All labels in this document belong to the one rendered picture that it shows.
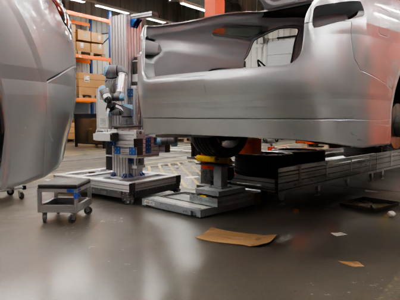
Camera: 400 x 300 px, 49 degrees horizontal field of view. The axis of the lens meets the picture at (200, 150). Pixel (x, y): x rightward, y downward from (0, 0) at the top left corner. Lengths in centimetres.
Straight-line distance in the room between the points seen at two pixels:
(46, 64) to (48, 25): 11
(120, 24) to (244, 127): 272
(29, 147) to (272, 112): 169
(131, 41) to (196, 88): 227
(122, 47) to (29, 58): 388
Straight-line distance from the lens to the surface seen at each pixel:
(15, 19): 122
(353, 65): 258
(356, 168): 620
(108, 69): 468
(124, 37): 508
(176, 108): 314
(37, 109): 125
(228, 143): 438
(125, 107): 476
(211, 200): 410
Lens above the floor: 93
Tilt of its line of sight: 5 degrees down
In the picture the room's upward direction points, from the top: straight up
